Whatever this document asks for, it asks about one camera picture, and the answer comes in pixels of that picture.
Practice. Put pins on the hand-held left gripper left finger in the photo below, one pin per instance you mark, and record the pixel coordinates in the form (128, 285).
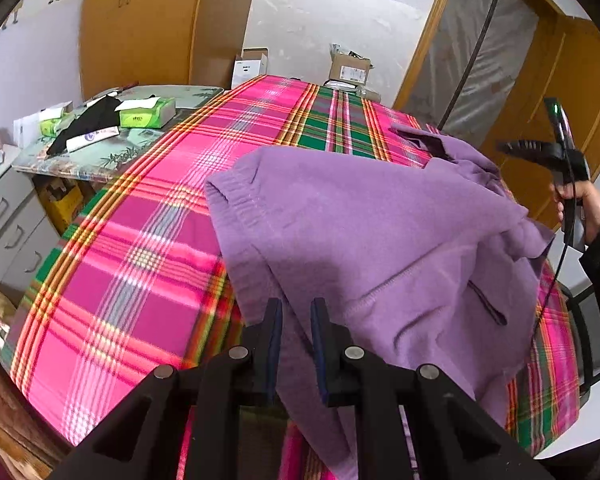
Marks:
(276, 340)

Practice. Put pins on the person's right hand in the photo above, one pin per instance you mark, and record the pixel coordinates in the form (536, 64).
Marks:
(596, 207)

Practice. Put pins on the small green tissue pack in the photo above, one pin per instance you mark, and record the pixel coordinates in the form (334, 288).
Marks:
(52, 125)

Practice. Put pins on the white cardboard box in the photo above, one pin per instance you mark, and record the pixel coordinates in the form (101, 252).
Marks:
(247, 67)

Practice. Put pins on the wooden wardrobe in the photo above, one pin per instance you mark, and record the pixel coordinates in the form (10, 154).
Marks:
(145, 35)

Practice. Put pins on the floral top side table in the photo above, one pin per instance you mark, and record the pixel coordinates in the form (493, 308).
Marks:
(130, 150)

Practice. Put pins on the large green tissue pack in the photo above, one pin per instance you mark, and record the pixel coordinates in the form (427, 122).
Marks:
(145, 117)

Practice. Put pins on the black cloth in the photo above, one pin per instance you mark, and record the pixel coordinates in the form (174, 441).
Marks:
(87, 120)

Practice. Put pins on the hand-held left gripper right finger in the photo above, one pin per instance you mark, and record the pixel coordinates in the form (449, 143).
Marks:
(319, 340)

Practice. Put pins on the wooden door frame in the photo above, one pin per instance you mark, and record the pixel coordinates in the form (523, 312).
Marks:
(432, 25)

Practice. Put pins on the yellow cardboard box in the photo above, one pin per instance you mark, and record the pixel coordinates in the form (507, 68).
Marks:
(65, 205)

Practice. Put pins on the purple fleece pants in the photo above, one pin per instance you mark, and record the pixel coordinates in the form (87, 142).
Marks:
(355, 220)

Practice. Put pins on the wooden door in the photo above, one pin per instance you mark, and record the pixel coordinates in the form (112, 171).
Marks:
(580, 85)

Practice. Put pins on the grey drawer cabinet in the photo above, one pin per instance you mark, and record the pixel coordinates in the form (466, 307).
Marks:
(10, 210)

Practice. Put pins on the black mesh chair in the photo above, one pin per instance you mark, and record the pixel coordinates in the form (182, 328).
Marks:
(575, 305)

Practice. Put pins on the pink plaid bedsheet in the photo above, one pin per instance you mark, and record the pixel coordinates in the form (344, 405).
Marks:
(130, 285)

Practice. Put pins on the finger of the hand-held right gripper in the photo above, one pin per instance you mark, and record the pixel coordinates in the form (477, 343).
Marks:
(530, 150)

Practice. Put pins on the plastic door curtain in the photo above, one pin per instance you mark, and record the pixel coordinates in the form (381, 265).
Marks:
(480, 60)

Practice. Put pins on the brown cardboard box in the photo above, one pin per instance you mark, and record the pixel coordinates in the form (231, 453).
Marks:
(347, 70)

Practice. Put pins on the white tissue pack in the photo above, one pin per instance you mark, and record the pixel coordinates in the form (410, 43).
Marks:
(90, 138)

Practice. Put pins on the white paper box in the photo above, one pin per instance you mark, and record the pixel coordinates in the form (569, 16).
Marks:
(27, 130)

